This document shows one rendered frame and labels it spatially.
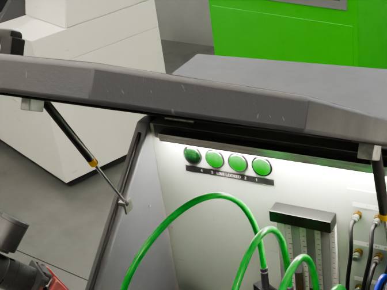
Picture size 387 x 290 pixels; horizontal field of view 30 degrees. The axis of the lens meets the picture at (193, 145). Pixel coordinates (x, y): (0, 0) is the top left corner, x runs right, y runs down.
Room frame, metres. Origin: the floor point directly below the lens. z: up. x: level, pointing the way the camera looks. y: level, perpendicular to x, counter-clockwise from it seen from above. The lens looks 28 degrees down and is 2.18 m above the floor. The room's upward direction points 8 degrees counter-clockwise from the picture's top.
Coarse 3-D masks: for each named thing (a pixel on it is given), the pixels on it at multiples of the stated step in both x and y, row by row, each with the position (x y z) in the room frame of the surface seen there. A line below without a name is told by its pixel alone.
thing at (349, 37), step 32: (224, 0) 4.17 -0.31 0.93; (256, 0) 3.99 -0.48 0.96; (288, 0) 3.82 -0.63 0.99; (320, 0) 3.66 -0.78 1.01; (352, 0) 3.53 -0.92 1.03; (384, 0) 3.69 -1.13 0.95; (224, 32) 4.19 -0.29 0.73; (256, 32) 4.00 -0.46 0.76; (288, 32) 3.83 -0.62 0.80; (320, 32) 3.67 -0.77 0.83; (352, 32) 3.53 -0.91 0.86; (384, 32) 3.69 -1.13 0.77; (352, 64) 3.53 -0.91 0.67; (384, 64) 3.69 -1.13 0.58
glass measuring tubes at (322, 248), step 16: (272, 208) 1.34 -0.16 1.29; (288, 208) 1.33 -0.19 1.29; (304, 208) 1.32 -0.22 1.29; (288, 224) 1.31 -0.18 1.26; (304, 224) 1.29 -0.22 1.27; (320, 224) 1.27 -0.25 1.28; (336, 224) 1.29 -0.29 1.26; (288, 240) 1.34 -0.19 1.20; (304, 240) 1.32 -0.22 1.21; (320, 240) 1.30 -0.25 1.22; (336, 240) 1.28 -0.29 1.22; (320, 256) 1.30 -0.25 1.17; (336, 256) 1.28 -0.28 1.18; (304, 272) 1.32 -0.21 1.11; (320, 272) 1.30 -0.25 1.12; (336, 272) 1.28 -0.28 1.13; (304, 288) 1.32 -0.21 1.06; (320, 288) 1.30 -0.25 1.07
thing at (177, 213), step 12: (216, 192) 1.24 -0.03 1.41; (192, 204) 1.20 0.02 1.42; (240, 204) 1.27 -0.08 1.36; (168, 216) 1.18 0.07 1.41; (252, 216) 1.28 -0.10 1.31; (156, 228) 1.16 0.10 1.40; (252, 228) 1.29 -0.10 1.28; (144, 252) 1.13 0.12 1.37; (264, 252) 1.30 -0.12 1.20; (132, 264) 1.12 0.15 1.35; (264, 264) 1.30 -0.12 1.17; (132, 276) 1.11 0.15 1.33; (120, 288) 1.11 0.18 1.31
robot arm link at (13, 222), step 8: (0, 216) 1.10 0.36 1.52; (8, 216) 1.09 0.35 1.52; (0, 224) 1.09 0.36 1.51; (8, 224) 1.08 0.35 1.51; (16, 224) 1.08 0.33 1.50; (24, 224) 1.09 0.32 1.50; (0, 232) 1.08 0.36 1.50; (8, 232) 1.08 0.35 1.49; (16, 232) 1.08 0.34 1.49; (24, 232) 1.09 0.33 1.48; (0, 240) 1.07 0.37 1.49; (8, 240) 1.07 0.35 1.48; (16, 240) 1.08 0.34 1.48; (0, 248) 1.06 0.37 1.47; (8, 248) 1.06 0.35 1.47; (16, 248) 1.08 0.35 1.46
